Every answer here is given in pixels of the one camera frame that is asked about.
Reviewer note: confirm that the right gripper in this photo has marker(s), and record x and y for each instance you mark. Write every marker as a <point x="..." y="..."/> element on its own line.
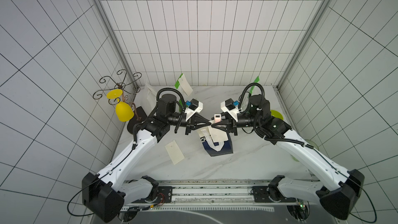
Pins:
<point x="233" y="124"/>

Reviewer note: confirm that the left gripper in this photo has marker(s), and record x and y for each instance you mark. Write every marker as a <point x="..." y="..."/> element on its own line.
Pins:
<point x="198" y="122"/>

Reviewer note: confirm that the cream receipt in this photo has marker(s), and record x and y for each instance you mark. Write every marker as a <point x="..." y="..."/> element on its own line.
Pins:
<point x="174" y="152"/>
<point x="184" y="85"/>
<point x="218" y="135"/>

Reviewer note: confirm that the navy beige bag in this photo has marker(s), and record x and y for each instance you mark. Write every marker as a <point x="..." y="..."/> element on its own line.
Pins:
<point x="214" y="149"/>

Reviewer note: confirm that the green white bag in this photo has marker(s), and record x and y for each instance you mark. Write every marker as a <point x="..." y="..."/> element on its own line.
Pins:
<point x="256" y="80"/>
<point x="186" y="98"/>

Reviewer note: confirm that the white paper bag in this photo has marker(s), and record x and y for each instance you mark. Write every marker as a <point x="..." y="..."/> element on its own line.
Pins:
<point x="149" y="99"/>

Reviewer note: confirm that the pink stapler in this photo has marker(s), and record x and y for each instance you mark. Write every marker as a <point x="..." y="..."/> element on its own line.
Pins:
<point x="217" y="118"/>

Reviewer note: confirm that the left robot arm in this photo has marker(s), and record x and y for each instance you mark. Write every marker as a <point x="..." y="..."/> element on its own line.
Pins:
<point x="106" y="192"/>

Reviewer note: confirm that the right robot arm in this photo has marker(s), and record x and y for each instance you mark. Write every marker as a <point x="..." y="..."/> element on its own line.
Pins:
<point x="337" y="189"/>

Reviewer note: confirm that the green bowl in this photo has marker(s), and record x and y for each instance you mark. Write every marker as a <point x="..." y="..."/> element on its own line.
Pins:
<point x="277" y="114"/>

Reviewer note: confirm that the black oval stand base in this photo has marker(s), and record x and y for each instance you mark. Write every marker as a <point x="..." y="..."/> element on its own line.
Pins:
<point x="139" y="116"/>

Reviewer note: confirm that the yellow cup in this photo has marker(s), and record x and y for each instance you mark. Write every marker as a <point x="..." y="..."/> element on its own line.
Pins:
<point x="124" y="112"/>

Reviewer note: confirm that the black scroll metal stand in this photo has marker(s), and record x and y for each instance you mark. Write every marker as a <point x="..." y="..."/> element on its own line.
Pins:
<point x="127" y="89"/>

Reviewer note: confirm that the yellow saucer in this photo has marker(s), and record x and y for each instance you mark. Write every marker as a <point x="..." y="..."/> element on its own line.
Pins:
<point x="113" y="94"/>

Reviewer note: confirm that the green glass coaster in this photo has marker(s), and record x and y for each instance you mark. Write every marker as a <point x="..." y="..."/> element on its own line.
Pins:
<point x="310" y="143"/>

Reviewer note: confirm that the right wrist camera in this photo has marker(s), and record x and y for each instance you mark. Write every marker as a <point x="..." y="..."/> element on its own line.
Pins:
<point x="231" y="107"/>

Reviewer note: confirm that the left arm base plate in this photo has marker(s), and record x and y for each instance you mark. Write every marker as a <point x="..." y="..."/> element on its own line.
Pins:
<point x="163" y="194"/>

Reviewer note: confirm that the aluminium rail frame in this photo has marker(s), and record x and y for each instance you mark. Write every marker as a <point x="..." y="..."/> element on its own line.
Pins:
<point x="214" y="195"/>

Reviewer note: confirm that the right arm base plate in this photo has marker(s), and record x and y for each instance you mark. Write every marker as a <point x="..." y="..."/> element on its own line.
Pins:
<point x="262" y="194"/>

